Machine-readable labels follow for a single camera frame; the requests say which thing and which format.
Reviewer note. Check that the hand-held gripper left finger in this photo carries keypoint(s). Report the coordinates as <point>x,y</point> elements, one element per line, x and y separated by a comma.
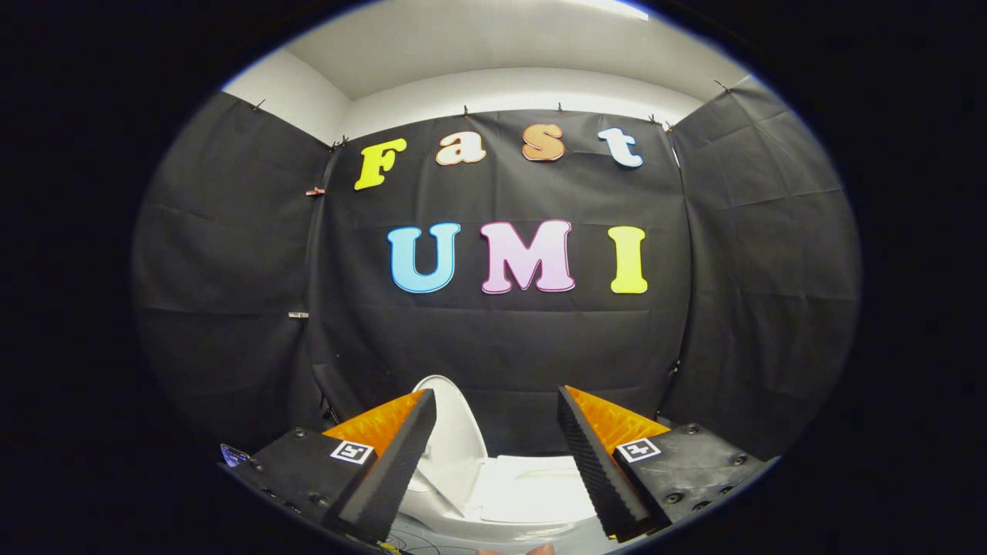
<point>393,478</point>

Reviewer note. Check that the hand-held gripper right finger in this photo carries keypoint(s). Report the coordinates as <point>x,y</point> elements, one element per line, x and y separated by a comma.
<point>601,478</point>

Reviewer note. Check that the white toilet lid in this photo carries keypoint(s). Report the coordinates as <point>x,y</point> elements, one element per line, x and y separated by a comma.
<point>455,439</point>

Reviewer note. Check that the white toilet body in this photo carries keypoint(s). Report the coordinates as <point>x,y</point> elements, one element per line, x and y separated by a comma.
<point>501,532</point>

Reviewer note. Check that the black backdrop cloth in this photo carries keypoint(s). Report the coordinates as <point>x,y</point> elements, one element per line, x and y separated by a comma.
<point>501,347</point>

